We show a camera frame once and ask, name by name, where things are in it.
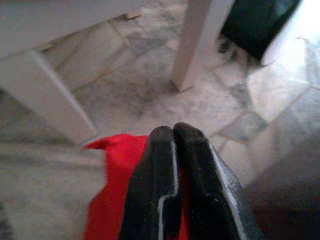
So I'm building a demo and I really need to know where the white side table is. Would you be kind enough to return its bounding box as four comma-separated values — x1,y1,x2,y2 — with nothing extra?
0,0,236,146

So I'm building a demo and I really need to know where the white and black floor appliance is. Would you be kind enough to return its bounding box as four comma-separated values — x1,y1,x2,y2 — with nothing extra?
221,0,302,61

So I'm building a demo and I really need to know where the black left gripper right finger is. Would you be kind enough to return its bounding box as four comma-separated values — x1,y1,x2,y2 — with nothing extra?
173,121,266,240

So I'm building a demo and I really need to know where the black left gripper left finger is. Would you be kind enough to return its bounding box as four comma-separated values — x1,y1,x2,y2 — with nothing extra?
118,125,182,240

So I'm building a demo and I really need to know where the red pillow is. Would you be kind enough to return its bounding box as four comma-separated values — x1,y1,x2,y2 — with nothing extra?
81,133,191,240

